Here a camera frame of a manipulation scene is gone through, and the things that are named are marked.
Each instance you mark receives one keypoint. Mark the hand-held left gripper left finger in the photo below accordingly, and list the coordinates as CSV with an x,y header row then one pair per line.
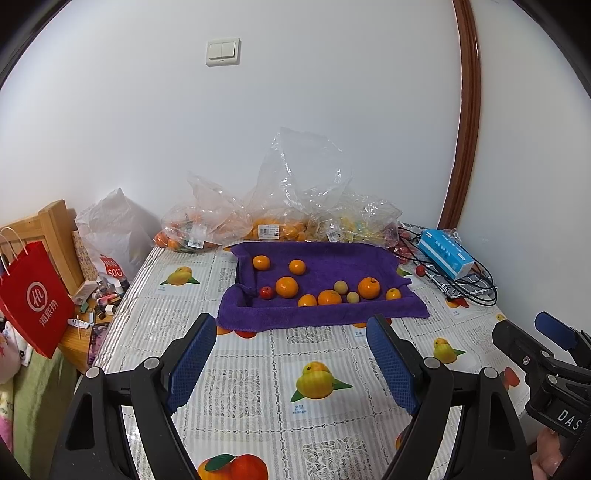
x,y
191,360

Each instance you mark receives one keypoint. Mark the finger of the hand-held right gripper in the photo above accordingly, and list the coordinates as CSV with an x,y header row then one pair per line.
x,y
517,344
556,328

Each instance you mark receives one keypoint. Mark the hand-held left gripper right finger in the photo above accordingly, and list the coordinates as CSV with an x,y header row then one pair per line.
x,y
392,364

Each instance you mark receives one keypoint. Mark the small yellow round fruit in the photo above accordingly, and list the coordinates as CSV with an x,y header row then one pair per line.
x,y
340,286
353,297

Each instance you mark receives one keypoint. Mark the purple towel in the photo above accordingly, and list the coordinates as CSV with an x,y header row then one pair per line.
x,y
323,272

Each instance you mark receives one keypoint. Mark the person's right hand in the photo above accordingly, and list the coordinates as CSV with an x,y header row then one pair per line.
x,y
547,454

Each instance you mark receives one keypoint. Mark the lace pattern fruit print tablecloth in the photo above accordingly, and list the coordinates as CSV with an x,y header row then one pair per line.
x,y
258,360

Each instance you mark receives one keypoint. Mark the orange with green stem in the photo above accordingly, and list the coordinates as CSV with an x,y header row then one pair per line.
x,y
368,287

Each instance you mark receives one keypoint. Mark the black and white patterned pouch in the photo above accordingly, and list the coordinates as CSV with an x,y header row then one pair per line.
x,y
455,286

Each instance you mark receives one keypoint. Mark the clutter of small bottles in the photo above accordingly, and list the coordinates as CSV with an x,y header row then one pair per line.
x,y
104,302

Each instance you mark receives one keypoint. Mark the blue tissue pack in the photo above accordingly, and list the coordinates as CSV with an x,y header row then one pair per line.
x,y
445,254

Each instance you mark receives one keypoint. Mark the wooden side table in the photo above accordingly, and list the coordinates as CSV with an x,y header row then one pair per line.
x,y
76,339

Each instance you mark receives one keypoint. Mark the clear bag of red fruit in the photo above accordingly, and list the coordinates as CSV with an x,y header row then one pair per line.
x,y
406,242

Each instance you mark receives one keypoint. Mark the small clear bag with oranges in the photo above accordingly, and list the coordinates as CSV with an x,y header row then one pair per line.
x,y
203,217

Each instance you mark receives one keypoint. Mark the clear bag with yellow fruit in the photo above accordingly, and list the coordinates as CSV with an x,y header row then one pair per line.
x,y
364,217

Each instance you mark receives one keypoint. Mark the white plastic bag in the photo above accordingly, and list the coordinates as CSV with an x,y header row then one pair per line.
x,y
115,226

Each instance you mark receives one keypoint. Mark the green blanket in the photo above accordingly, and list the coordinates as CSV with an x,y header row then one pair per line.
x,y
41,401

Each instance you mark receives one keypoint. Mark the red box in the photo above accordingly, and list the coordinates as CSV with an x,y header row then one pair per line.
x,y
37,295

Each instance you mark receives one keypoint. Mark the pink printed cloth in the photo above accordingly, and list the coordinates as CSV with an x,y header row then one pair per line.
x,y
9,350

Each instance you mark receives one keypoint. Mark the large clear bag with oranges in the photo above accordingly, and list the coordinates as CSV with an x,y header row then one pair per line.
x,y
295,184

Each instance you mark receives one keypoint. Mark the brown wooden door frame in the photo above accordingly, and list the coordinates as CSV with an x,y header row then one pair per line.
x,y
466,115

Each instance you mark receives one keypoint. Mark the white wall light switch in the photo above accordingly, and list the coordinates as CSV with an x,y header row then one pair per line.
x,y
223,51

